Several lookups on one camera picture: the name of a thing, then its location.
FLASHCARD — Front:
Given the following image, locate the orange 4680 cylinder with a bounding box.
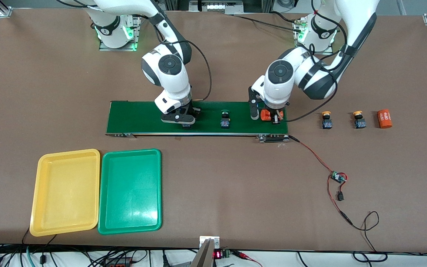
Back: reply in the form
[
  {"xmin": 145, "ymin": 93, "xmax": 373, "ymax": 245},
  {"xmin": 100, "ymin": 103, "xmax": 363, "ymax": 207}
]
[
  {"xmin": 377, "ymin": 109, "xmax": 393, "ymax": 129},
  {"xmin": 259, "ymin": 109, "xmax": 285, "ymax": 123}
]

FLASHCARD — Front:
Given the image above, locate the green conveyor belt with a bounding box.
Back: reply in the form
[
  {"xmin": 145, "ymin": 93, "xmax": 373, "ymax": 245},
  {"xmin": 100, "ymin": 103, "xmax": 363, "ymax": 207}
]
[{"xmin": 105, "ymin": 100, "xmax": 291, "ymax": 143}]

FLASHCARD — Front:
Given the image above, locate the green plastic tray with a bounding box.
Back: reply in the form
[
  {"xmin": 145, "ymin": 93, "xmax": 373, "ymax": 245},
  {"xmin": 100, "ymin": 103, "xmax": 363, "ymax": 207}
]
[{"xmin": 98, "ymin": 149, "xmax": 162, "ymax": 235}]

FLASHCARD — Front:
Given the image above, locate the metal rack device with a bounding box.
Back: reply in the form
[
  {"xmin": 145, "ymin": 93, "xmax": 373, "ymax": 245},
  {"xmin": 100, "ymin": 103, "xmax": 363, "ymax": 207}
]
[{"xmin": 189, "ymin": 0, "xmax": 244, "ymax": 12}]

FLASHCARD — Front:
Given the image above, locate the yellow plastic tray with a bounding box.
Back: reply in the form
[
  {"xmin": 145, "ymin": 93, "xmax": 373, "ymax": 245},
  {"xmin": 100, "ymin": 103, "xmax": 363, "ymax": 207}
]
[{"xmin": 29, "ymin": 149, "xmax": 101, "ymax": 237}]

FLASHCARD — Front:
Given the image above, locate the red clip lead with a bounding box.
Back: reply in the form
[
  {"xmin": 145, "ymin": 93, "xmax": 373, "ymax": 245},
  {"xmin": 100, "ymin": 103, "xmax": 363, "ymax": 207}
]
[{"xmin": 232, "ymin": 250, "xmax": 262, "ymax": 267}]

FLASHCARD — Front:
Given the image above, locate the black power strip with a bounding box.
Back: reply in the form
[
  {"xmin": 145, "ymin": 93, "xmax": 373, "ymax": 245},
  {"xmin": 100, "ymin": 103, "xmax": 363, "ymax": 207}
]
[{"xmin": 102, "ymin": 255, "xmax": 136, "ymax": 267}]

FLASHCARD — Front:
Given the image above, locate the red black power wire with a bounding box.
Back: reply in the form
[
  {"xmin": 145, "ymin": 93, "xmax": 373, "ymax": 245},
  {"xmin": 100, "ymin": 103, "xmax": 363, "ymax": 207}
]
[{"xmin": 288, "ymin": 135, "xmax": 380, "ymax": 253}]

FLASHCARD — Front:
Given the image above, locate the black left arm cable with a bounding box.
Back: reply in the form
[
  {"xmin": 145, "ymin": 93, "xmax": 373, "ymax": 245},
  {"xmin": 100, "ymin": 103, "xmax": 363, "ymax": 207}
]
[{"xmin": 284, "ymin": 0, "xmax": 348, "ymax": 123}]

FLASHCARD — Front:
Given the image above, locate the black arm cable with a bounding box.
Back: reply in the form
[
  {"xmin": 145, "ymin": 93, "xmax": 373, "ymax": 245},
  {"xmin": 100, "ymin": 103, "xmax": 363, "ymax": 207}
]
[
  {"xmin": 154, "ymin": 7, "xmax": 213, "ymax": 102},
  {"xmin": 284, "ymin": 0, "xmax": 348, "ymax": 123}
]

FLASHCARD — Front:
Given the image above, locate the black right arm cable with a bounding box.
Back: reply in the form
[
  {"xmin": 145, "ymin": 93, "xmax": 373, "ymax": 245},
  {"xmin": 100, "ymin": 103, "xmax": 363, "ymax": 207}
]
[{"xmin": 154, "ymin": 7, "xmax": 213, "ymax": 102}]

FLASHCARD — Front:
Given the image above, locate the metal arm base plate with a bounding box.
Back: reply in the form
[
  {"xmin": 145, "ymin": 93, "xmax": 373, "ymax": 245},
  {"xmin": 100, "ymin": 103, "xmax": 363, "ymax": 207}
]
[
  {"xmin": 99, "ymin": 10, "xmax": 142, "ymax": 52},
  {"xmin": 293, "ymin": 19, "xmax": 310, "ymax": 55}
]

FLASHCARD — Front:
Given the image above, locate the black cable on table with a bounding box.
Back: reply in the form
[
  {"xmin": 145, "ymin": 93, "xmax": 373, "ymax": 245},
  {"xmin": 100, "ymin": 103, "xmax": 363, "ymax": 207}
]
[{"xmin": 230, "ymin": 10, "xmax": 303, "ymax": 30}]

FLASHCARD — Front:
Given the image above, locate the metal table edge bracket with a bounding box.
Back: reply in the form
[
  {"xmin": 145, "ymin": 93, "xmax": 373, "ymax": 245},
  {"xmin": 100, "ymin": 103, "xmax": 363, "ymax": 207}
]
[{"xmin": 199, "ymin": 236, "xmax": 220, "ymax": 249}]

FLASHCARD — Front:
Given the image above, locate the grey metal mount bar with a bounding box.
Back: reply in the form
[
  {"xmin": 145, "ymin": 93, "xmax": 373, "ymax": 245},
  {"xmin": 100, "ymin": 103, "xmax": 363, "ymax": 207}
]
[{"xmin": 190, "ymin": 238, "xmax": 215, "ymax": 267}]

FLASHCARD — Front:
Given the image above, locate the teal cable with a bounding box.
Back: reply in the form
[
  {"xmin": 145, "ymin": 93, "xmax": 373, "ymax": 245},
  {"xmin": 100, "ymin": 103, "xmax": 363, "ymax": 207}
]
[{"xmin": 26, "ymin": 245, "xmax": 38, "ymax": 267}]

